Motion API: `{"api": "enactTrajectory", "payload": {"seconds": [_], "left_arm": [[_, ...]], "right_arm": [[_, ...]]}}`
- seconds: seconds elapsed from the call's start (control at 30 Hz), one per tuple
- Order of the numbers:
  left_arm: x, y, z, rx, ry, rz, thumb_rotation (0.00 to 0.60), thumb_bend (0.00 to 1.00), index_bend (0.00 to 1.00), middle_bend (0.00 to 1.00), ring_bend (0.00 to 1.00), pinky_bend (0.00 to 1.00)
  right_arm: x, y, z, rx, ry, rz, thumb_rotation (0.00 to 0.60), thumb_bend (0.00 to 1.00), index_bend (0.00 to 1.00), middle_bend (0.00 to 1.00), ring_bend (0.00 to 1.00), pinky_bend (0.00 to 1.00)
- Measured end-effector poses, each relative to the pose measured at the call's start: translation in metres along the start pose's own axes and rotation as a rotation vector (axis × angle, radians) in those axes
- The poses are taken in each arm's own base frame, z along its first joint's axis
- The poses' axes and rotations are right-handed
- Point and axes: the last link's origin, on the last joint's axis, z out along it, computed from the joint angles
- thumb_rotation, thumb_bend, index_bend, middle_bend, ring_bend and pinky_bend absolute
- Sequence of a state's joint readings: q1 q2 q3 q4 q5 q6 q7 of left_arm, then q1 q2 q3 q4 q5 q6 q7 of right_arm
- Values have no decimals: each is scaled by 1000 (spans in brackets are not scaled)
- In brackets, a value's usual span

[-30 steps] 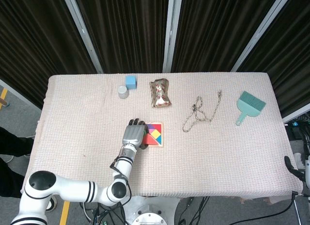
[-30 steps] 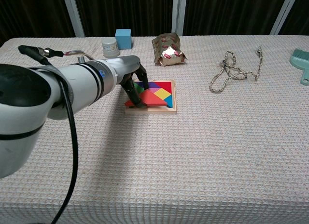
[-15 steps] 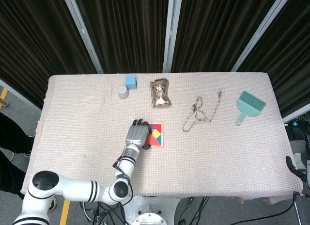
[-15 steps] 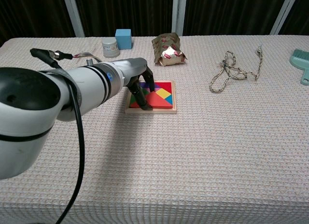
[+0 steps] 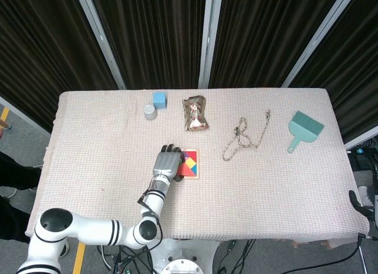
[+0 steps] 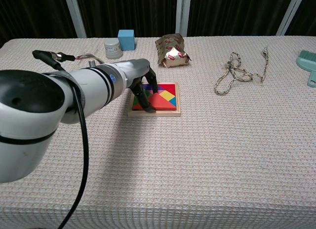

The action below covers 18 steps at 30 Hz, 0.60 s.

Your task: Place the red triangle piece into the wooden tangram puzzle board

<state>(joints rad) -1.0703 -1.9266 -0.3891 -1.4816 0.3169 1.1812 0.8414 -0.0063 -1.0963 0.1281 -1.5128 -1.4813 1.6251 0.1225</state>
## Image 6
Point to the teal plastic brush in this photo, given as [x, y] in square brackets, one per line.
[307, 61]

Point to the grey metal frame post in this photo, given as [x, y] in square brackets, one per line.
[290, 14]
[183, 14]
[75, 14]

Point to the dark curtain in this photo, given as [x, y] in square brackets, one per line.
[123, 11]

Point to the purple parallelogram tangram piece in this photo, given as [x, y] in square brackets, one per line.
[147, 87]

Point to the red wooden triangle piece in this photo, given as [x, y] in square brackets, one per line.
[163, 104]

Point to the gold foil snack bag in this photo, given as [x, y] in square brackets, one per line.
[170, 51]

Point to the wooden tangram puzzle tray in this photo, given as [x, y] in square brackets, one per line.
[172, 113]

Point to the beige waffle tablecloth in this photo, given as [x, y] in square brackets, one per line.
[172, 164]

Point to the red triangle tangram piece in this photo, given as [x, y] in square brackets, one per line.
[170, 87]

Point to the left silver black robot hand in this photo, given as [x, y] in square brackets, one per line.
[134, 69]

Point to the green triangle tangram piece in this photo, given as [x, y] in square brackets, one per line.
[146, 94]

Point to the blue triangular puzzle piece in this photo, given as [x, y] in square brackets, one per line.
[174, 102]

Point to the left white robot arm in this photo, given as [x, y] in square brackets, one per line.
[29, 130]

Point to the grey cylindrical jar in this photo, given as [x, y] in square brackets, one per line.
[113, 50]

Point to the yellow square tangram piece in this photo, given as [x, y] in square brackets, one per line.
[168, 95]

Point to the light blue block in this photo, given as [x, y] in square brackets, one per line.
[126, 40]

